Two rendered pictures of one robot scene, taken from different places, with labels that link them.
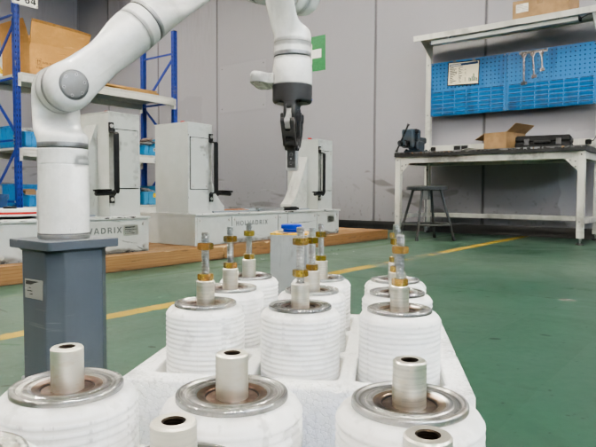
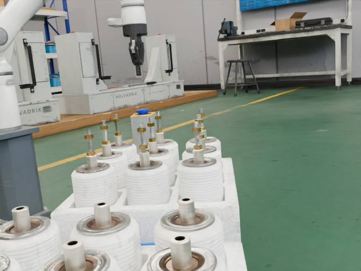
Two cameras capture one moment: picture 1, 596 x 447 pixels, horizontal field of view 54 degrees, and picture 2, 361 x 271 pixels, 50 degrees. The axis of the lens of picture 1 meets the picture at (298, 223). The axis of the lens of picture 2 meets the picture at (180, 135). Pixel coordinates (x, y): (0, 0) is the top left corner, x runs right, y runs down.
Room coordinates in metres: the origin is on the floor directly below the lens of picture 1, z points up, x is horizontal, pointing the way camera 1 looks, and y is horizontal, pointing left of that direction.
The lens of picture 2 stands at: (-0.13, -0.05, 0.46)
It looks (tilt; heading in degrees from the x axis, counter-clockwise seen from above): 10 degrees down; 358
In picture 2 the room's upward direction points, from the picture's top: 5 degrees counter-clockwise
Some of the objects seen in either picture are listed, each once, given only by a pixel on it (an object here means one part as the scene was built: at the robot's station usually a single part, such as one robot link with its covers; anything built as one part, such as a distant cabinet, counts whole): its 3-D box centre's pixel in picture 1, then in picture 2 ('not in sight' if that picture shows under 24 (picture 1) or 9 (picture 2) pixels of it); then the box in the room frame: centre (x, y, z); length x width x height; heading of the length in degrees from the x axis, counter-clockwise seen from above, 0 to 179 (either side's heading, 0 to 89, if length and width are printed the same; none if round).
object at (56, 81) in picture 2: (143, 194); (52, 79); (6.57, 1.75, 0.36); 0.50 x 0.38 x 0.21; 54
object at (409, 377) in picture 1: (409, 384); (186, 211); (0.37, -0.07, 0.26); 0.02 x 0.02 x 0.03
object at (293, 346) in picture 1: (300, 381); (149, 205); (0.69, 0.00, 0.16); 0.10 x 0.10 x 0.18
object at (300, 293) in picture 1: (300, 296); (144, 159); (0.69, 0.00, 0.26); 0.02 x 0.02 x 0.03
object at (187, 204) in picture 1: (247, 184); (121, 69); (4.09, 0.35, 0.45); 1.51 x 0.57 x 0.74; 143
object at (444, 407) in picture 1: (409, 403); (187, 220); (0.37, -0.07, 0.25); 0.08 x 0.08 x 0.01
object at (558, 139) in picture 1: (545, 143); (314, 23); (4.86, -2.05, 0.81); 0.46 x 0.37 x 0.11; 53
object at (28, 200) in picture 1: (33, 194); not in sight; (5.53, 2.52, 0.36); 0.50 x 0.38 x 0.21; 54
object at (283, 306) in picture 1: (300, 307); (145, 165); (0.69, 0.00, 0.25); 0.08 x 0.08 x 0.01
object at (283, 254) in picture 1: (290, 314); (147, 162); (1.11, 0.01, 0.16); 0.07 x 0.07 x 0.31; 82
